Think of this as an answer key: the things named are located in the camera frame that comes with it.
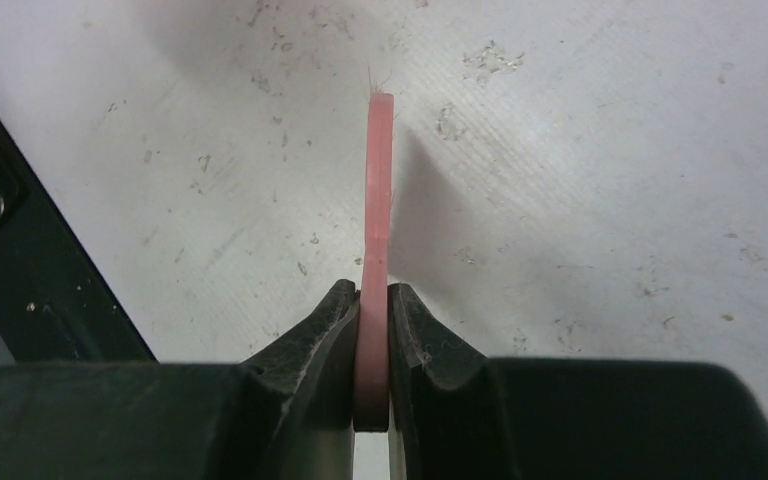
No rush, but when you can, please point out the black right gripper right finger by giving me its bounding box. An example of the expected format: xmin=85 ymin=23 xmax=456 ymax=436
xmin=388 ymin=283 xmax=768 ymax=479

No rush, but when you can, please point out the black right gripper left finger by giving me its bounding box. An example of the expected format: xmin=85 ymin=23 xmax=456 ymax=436
xmin=0 ymin=280 xmax=358 ymax=479

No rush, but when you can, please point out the pink hand brush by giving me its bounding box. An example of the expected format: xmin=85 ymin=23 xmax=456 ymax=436
xmin=353 ymin=92 xmax=395 ymax=432

